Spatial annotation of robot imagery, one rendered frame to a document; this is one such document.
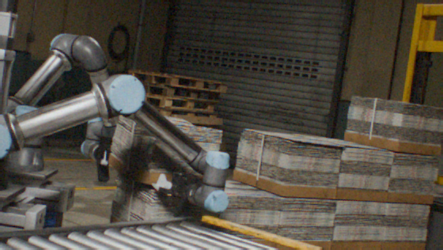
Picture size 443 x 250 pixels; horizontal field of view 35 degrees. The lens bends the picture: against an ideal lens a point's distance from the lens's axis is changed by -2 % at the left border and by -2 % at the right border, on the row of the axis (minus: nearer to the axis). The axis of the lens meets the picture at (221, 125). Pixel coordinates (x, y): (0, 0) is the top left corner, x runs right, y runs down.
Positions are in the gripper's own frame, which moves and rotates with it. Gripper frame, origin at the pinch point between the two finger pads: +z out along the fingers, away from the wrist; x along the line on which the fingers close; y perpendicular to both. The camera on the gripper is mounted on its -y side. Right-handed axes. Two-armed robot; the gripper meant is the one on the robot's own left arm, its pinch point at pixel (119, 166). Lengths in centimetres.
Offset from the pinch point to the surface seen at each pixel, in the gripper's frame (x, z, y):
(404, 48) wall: 587, -406, 132
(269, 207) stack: 48, 42, -6
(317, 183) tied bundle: 71, 42, 5
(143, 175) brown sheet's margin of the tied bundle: -6.5, 35.0, 2.3
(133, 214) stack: -2.7, 23.9, -14.6
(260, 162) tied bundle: 54, 23, 9
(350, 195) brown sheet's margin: 90, 44, 1
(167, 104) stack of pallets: 311, -536, 10
